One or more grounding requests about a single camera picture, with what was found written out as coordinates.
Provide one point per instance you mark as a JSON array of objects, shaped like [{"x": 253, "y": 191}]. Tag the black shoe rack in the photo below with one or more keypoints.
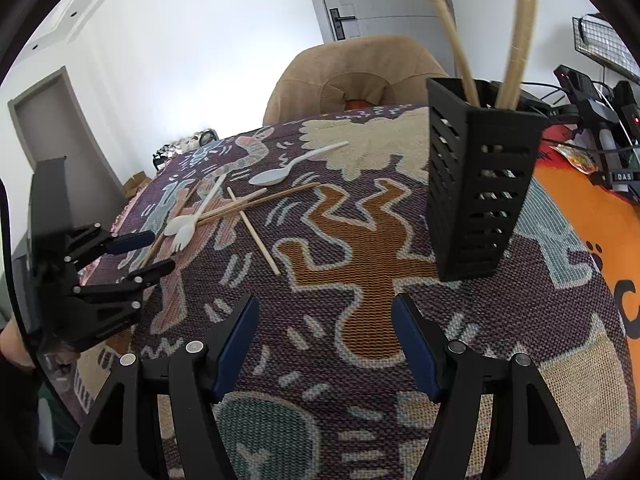
[{"x": 165, "y": 152}]

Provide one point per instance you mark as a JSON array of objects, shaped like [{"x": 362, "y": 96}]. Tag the white plastic spoon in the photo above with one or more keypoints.
[
  {"x": 171, "y": 227},
  {"x": 267, "y": 176}
]

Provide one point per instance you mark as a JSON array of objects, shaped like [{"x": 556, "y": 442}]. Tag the person's left hand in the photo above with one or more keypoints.
[{"x": 15, "y": 345}]

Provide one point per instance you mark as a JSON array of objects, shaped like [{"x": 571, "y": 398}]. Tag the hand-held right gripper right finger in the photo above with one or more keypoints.
[{"x": 417, "y": 350}]

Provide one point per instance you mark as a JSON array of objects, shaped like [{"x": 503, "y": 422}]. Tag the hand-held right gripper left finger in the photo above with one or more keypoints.
[{"x": 235, "y": 345}]

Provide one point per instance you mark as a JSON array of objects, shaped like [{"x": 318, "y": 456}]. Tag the tan upholstered chair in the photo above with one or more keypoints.
[{"x": 300, "y": 80}]

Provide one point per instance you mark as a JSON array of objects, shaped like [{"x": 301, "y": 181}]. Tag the black slotted utensil holder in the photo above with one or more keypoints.
[{"x": 480, "y": 210}]

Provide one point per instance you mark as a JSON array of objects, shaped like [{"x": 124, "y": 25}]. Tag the colourful snack packet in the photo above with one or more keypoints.
[{"x": 575, "y": 157}]

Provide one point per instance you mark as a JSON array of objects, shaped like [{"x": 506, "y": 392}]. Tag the printed woven blanket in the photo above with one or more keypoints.
[{"x": 350, "y": 280}]

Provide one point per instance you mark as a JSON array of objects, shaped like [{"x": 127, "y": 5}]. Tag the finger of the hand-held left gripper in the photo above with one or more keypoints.
[
  {"x": 152, "y": 272},
  {"x": 132, "y": 243}
]

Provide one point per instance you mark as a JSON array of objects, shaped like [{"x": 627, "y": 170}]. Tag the white plastic fork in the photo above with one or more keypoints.
[{"x": 184, "y": 236}]

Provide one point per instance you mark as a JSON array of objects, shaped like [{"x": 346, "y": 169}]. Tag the plain grey door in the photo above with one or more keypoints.
[{"x": 65, "y": 125}]

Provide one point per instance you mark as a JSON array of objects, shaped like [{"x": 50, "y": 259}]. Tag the orange desk mat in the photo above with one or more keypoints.
[{"x": 590, "y": 220}]

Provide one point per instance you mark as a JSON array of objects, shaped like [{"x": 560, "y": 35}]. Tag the small black hand-held device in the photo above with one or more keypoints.
[{"x": 575, "y": 80}]

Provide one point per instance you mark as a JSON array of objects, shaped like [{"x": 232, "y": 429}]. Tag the cardboard box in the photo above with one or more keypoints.
[{"x": 135, "y": 185}]

